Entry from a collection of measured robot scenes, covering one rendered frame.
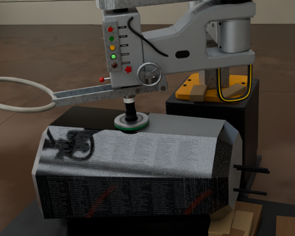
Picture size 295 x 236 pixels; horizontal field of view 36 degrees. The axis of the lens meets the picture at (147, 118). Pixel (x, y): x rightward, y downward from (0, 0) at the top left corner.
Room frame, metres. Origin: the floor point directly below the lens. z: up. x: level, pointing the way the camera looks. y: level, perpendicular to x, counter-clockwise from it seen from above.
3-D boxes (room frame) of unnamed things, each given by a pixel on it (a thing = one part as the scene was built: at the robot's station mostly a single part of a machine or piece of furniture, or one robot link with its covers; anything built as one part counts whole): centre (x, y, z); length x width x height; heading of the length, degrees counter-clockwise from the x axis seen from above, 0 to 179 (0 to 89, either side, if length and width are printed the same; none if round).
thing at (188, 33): (2.64, -0.29, 1.30); 0.74 x 0.23 x 0.49; 95
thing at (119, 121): (2.62, 0.10, 0.86); 0.21 x 0.21 x 0.01
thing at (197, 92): (3.12, -0.39, 0.81); 0.20 x 0.10 x 0.05; 164
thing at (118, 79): (2.63, 0.02, 1.32); 0.36 x 0.22 x 0.45; 95
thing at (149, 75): (2.51, -0.03, 1.20); 0.15 x 0.10 x 0.15; 95
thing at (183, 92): (3.33, -0.53, 0.76); 0.49 x 0.49 x 0.05; 66
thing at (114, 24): (2.50, 0.16, 1.37); 0.08 x 0.03 x 0.28; 95
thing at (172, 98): (3.33, -0.53, 0.37); 0.66 x 0.66 x 0.74; 66
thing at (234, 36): (2.68, -0.56, 1.34); 0.19 x 0.19 x 0.20
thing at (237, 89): (3.11, -0.62, 0.80); 0.20 x 0.10 x 0.05; 117
